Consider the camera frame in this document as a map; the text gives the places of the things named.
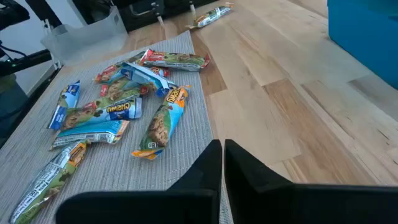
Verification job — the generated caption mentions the grey woven table mat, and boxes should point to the grey woven table mat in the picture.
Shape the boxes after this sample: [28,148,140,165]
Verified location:
[0,30,234,224]

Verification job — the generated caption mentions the blue plastic bin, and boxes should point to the blue plastic bin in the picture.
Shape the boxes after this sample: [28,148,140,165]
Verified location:
[326,0,398,91]

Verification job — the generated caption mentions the black frame post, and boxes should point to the black frame post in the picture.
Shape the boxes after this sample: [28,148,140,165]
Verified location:
[24,0,63,29]

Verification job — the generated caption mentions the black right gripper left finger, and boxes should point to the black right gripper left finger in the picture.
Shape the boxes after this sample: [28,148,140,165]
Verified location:
[55,139,223,224]

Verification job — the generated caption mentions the clear plastic bin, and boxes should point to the clear plastic bin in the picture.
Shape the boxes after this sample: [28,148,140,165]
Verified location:
[40,5,129,67]

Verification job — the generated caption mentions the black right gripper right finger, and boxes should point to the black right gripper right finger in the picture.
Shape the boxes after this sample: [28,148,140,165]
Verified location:
[224,139,398,224]

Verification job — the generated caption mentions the lone green snack bar packet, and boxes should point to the lone green snack bar packet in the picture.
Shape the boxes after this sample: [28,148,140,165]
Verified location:
[185,2,234,30]

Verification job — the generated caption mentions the white frame leg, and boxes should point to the white frame leg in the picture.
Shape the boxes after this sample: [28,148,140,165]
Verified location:
[42,18,62,70]

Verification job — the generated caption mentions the blue-ended Chewy granola bar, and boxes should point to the blue-ended Chewy granola bar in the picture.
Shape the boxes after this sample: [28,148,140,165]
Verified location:
[60,97,143,131]
[120,62,178,98]
[47,80,81,131]

